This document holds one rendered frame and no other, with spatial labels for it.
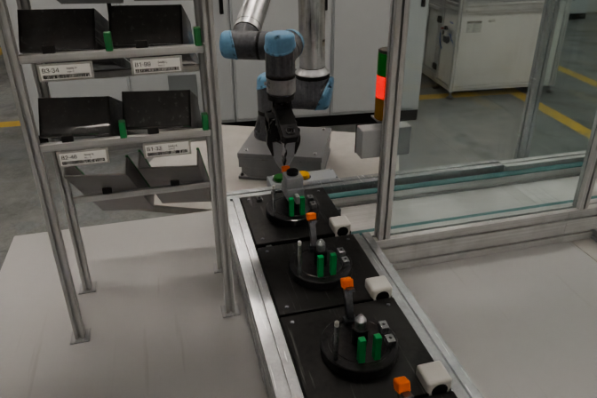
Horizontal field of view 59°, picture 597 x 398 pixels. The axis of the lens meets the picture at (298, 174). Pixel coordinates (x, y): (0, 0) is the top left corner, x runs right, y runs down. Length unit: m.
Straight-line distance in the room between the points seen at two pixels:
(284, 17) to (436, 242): 3.12
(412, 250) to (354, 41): 3.21
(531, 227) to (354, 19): 3.12
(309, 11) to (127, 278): 0.96
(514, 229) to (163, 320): 0.91
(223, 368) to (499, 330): 0.60
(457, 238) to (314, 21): 0.80
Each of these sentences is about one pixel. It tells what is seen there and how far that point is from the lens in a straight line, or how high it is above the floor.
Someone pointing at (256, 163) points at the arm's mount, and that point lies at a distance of 1.79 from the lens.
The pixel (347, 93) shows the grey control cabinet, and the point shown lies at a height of 0.29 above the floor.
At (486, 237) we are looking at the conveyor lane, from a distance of 1.48.
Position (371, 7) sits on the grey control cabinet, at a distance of 4.43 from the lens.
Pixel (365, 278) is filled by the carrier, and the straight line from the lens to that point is 1.18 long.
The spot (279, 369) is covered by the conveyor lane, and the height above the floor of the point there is 0.95.
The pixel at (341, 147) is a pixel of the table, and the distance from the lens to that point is 2.07.
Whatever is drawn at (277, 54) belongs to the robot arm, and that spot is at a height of 1.37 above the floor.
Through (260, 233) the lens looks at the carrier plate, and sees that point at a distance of 1.32.
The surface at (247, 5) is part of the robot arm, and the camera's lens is 1.55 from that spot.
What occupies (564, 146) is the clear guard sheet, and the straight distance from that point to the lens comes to 1.49.
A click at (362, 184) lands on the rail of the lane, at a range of 1.59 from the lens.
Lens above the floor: 1.69
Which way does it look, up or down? 27 degrees down
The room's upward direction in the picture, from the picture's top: straight up
